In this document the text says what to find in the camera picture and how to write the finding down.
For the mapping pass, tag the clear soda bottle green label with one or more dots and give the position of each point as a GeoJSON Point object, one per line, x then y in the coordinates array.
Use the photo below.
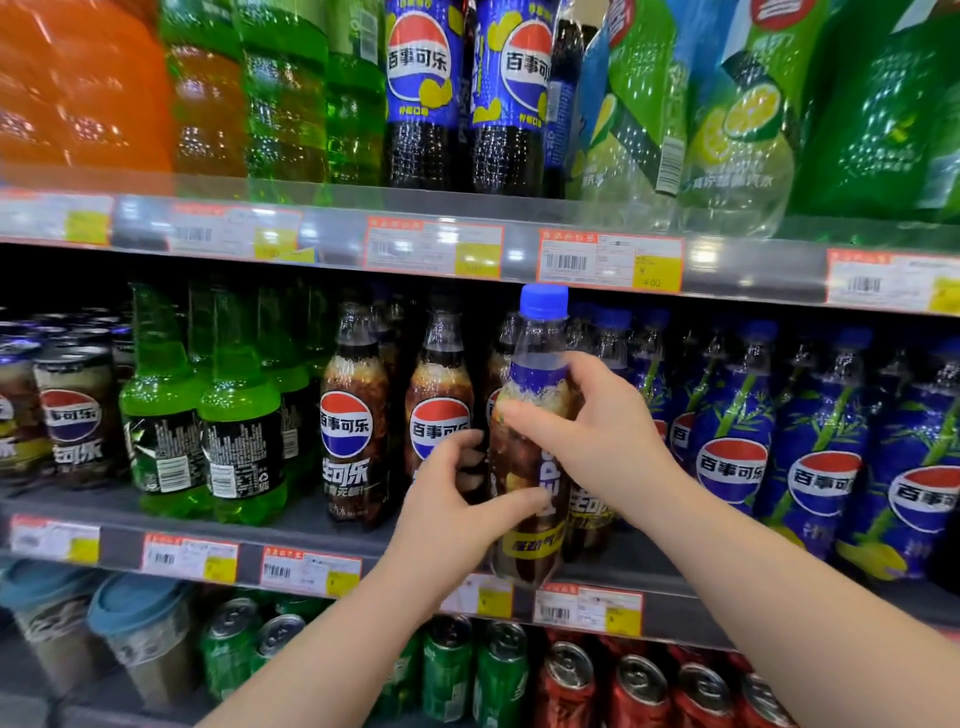
{"type": "Point", "coordinates": [742, 180]}
{"type": "Point", "coordinates": [637, 60]}

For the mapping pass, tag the green bottles with black labels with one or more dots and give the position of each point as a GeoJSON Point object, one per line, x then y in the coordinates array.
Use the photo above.
{"type": "Point", "coordinates": [240, 450]}

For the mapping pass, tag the person's left hand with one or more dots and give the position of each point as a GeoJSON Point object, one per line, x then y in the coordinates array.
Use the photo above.
{"type": "Point", "coordinates": [450, 532]}

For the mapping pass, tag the blue lidded drink cup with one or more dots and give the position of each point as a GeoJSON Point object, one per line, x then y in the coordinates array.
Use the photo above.
{"type": "Point", "coordinates": [52, 592]}
{"type": "Point", "coordinates": [142, 615]}

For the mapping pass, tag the person's right hand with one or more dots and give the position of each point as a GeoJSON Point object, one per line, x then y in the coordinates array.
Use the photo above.
{"type": "Point", "coordinates": [615, 442]}

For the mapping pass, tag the rows of short brown cans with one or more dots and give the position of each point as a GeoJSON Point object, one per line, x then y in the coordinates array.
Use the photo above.
{"type": "Point", "coordinates": [71, 420]}

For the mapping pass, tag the rows of green soda cans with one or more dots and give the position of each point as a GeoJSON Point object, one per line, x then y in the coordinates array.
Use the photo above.
{"type": "Point", "coordinates": [450, 675]}

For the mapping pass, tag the dark soda bottle blue label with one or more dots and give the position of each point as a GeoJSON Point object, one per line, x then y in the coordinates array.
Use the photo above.
{"type": "Point", "coordinates": [562, 112]}
{"type": "Point", "coordinates": [420, 150]}
{"type": "Point", "coordinates": [506, 157]}

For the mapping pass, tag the row of brown Pepsi bottles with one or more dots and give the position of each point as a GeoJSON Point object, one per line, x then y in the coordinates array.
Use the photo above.
{"type": "Point", "coordinates": [501, 352]}

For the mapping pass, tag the person's right forearm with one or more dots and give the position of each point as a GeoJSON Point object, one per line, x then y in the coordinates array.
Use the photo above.
{"type": "Point", "coordinates": [810, 615]}

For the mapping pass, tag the black cap Pepsi bottle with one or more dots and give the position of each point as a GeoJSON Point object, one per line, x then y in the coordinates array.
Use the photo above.
{"type": "Point", "coordinates": [352, 435]}
{"type": "Point", "coordinates": [439, 405]}

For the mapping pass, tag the rows of red soda cans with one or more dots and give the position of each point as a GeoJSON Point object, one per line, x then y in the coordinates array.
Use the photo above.
{"type": "Point", "coordinates": [637, 690]}

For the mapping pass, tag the person's left forearm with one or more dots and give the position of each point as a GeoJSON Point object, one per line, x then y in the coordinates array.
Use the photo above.
{"type": "Point", "coordinates": [322, 660]}

